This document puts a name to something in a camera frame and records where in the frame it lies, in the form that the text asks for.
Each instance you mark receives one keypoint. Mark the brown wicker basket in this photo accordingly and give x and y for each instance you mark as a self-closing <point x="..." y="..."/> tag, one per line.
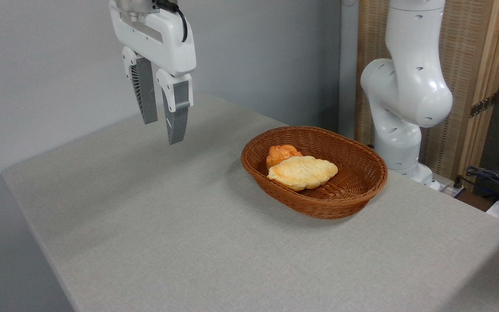
<point x="353" y="186"/>

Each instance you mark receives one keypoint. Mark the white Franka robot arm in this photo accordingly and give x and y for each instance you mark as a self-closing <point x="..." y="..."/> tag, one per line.
<point x="409" y="86"/>

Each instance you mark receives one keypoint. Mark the silver wrist flange adapter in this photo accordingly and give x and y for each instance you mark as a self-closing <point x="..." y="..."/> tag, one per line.
<point x="137" y="8"/>

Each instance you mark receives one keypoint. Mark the metal screen hinge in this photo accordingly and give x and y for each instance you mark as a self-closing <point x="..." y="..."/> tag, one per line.
<point x="483" y="105"/>

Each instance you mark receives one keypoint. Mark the orange round bun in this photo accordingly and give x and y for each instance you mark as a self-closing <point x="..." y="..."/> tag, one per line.
<point x="280" y="153"/>

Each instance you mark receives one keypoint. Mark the bamboo folding screen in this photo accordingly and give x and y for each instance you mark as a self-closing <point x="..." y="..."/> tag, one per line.
<point x="466" y="52"/>

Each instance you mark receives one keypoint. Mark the pale bread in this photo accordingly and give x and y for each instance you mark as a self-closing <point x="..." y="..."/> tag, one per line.
<point x="303" y="172"/>

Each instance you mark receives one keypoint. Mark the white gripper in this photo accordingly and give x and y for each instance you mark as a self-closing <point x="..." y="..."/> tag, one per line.
<point x="167" y="47"/>

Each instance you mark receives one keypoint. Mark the black base plug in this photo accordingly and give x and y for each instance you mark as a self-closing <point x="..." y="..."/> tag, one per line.
<point x="458" y="184"/>

